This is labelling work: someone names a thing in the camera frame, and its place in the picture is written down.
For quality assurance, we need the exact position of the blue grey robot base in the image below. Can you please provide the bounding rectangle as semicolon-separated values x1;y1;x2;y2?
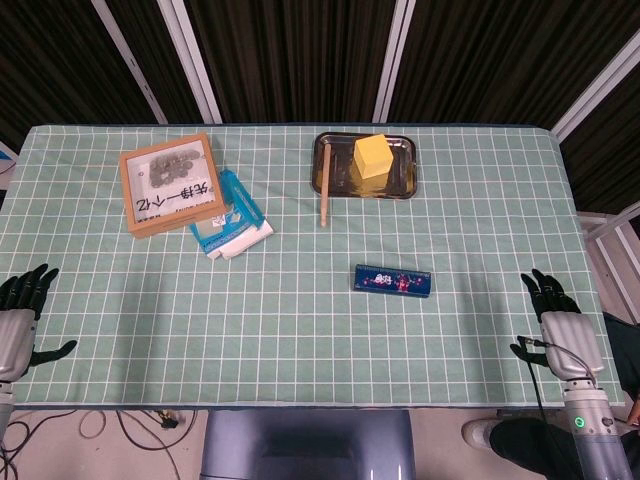
199;409;417;480

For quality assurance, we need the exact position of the thin white frame post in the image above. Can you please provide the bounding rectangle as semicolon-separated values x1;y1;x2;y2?
92;0;169;124

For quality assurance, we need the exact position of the green checked tablecloth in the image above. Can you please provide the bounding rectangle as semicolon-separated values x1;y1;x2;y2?
0;124;629;409

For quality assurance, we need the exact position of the blue white paper package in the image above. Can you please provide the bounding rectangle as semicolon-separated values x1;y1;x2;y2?
188;168;275;262

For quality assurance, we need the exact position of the black looped floor cable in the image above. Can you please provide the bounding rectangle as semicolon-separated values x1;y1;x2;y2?
79;409;199;454

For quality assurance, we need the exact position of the white metal rack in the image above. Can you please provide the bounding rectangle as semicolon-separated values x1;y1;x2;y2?
577;199;640;322

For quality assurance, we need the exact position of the blue tin box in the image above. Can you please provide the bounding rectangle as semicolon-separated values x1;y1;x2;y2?
353;263;432;301

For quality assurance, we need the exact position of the yellow cube block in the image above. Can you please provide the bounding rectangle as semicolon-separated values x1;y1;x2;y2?
353;133;394;179

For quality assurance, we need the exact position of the blue white sign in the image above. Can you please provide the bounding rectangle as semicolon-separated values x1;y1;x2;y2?
0;142;19;176

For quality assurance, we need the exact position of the wooden stick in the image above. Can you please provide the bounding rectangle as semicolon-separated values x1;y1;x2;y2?
319;144;333;228

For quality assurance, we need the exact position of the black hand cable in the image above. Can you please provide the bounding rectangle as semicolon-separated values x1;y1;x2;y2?
517;335;556;451

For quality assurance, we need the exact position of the black trouser leg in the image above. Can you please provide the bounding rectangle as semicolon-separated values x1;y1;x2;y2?
488;418;584;480

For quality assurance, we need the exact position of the thin dark floor cable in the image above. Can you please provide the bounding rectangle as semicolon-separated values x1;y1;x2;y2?
0;419;34;480

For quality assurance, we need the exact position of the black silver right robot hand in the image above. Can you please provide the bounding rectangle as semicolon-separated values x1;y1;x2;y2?
509;268;605;389

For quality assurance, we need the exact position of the slanted white frame beam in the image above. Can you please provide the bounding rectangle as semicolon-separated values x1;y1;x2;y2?
549;43;640;142

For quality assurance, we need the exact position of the double white frame post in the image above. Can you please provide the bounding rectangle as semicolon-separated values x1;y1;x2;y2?
157;0;224;124

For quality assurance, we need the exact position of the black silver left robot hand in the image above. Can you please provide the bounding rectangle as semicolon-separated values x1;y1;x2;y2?
0;263;79;385

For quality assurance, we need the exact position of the white shoe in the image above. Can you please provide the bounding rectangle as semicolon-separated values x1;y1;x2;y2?
460;418;501;451

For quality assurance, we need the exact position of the wooden framed box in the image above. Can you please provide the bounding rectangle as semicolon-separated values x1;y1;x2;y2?
118;133;227;241

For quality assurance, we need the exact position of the shiny metal tray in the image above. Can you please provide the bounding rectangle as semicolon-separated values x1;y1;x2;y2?
311;131;419;201

